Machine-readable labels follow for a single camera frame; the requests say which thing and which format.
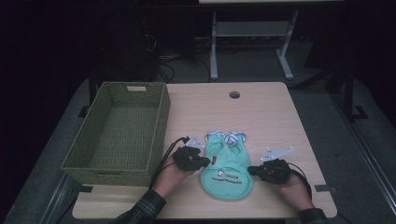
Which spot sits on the metal floor rail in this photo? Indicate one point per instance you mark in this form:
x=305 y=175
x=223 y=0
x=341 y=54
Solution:
x=367 y=146
x=57 y=199

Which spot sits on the grey metal stand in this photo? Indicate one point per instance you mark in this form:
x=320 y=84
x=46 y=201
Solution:
x=249 y=29

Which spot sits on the mint green small garment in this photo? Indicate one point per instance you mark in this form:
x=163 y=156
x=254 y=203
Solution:
x=227 y=174

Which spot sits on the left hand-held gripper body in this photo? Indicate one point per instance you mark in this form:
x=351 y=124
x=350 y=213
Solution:
x=186 y=158

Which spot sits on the person's left hand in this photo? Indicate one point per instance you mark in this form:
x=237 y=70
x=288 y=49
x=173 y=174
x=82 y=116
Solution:
x=169 y=180

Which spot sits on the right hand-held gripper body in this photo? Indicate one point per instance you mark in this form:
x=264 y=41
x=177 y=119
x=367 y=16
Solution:
x=275 y=171

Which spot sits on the green woven basket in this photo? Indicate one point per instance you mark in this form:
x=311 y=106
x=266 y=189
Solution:
x=124 y=137

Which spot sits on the person's right hand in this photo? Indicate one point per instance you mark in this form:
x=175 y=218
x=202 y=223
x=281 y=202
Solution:
x=297 y=193

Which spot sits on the black frame post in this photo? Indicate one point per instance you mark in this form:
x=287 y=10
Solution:
x=349 y=93

